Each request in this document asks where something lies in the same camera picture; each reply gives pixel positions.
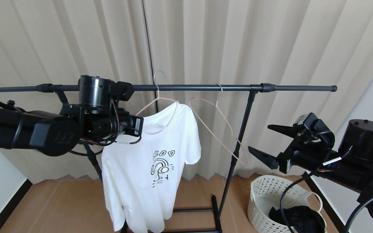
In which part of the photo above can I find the white printed t-shirt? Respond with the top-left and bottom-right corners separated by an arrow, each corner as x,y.
101,101 -> 201,233

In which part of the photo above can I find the black garment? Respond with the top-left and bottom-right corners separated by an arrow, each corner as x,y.
268,205 -> 326,233

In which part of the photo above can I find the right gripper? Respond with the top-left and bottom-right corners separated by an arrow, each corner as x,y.
248,125 -> 339,174

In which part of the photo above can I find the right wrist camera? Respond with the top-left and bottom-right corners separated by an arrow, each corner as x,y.
293,113 -> 335,150

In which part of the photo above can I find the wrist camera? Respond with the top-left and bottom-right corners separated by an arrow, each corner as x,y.
293,113 -> 335,150
115,82 -> 134,101

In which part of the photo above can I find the pink clothes hanger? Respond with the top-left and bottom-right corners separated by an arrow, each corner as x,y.
136,71 -> 179,117
189,85 -> 249,166

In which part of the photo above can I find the white laundry basket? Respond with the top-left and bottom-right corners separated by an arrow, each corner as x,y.
247,175 -> 328,233

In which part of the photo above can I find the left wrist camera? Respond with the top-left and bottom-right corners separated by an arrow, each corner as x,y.
115,82 -> 134,101

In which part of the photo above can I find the black clothes rack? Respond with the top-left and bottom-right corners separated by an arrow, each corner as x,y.
0,83 -> 337,233

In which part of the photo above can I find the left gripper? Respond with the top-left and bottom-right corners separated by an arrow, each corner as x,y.
85,112 -> 144,143

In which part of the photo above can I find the beige curtain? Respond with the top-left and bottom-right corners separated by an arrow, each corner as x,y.
0,0 -> 373,185

